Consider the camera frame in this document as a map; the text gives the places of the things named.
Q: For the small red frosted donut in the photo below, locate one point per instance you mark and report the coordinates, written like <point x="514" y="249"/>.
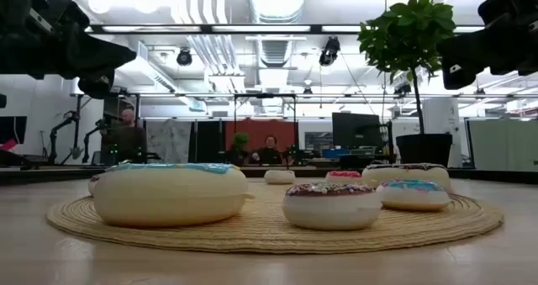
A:
<point x="344" y="176"/>

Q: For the black ceiling spotlight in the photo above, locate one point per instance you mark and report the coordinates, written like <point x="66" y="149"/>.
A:
<point x="330" y="51"/>
<point x="184" y="57"/>

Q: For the large blue frosted donut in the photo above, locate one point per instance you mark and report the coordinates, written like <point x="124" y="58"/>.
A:
<point x="168" y="196"/>

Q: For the black computer monitor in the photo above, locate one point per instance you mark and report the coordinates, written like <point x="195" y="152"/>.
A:
<point x="355" y="129"/>

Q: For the black background robot arm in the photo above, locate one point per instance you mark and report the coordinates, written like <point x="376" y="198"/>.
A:
<point x="86" y="144"/>
<point x="54" y="138"/>

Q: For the small chocolate sprinkle donut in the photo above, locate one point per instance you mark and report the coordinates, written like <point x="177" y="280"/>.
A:
<point x="332" y="209"/>
<point x="92" y="184"/>

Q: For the large chocolate frosted donut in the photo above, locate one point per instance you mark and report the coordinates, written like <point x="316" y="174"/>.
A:
<point x="403" y="172"/>

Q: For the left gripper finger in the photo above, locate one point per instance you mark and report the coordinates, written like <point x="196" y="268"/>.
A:
<point x="98" y="87"/>
<point x="109" y="58"/>

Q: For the white cylindrical column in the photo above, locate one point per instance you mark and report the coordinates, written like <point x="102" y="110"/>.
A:
<point x="441" y="112"/>

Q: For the round woven straw placemat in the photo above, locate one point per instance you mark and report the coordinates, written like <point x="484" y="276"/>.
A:
<point x="260" y="234"/>

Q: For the potted green plant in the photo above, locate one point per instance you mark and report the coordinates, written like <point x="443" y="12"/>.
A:
<point x="405" y="33"/>

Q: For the green partition wall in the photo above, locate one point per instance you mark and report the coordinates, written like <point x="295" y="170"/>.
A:
<point x="504" y="144"/>

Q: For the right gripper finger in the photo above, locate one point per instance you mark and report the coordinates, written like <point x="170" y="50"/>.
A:
<point x="454" y="77"/>
<point x="466" y="49"/>

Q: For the person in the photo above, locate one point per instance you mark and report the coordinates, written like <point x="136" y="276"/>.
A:
<point x="269" y="152"/>
<point x="128" y="138"/>

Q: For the black wall screen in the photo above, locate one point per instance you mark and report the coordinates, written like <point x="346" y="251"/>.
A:
<point x="12" y="129"/>

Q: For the black aluminium table frame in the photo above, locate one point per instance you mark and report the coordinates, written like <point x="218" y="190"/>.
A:
<point x="42" y="173"/>

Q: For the small white frosted donut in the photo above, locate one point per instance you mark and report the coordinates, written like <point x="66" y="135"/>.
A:
<point x="279" y="176"/>

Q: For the small background green plant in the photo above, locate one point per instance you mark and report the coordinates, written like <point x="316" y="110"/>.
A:
<point x="241" y="141"/>

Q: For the grey marbled curtain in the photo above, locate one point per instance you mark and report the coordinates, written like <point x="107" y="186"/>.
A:
<point x="168" y="142"/>

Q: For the red partition panel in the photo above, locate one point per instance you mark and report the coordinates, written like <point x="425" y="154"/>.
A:
<point x="256" y="133"/>

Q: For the small blue frosted donut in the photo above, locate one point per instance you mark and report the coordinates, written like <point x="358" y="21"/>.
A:
<point x="414" y="196"/>

